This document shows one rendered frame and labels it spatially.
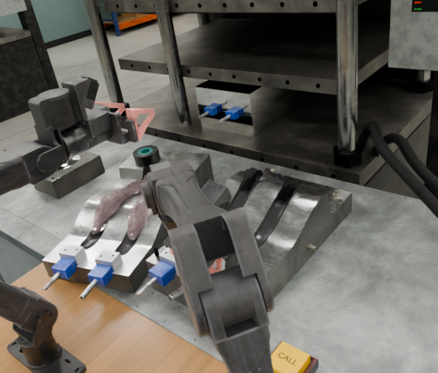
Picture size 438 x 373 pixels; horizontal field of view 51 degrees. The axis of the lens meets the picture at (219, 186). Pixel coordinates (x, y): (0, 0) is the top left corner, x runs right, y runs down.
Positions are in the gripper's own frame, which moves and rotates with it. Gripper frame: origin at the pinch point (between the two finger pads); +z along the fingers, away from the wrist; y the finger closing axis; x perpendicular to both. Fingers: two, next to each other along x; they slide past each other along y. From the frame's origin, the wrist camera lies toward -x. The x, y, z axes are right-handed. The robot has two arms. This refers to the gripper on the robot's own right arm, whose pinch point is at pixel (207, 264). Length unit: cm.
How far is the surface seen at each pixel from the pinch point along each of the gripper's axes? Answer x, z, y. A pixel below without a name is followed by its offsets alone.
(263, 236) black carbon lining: -15.9, 12.5, -0.2
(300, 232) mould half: -20.0, 11.1, -7.7
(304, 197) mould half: -28.8, 11.0, -3.8
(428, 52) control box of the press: -87, 12, -10
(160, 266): 4.4, 3.9, 11.5
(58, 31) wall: -307, 271, 677
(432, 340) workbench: -12.5, 15.1, -39.9
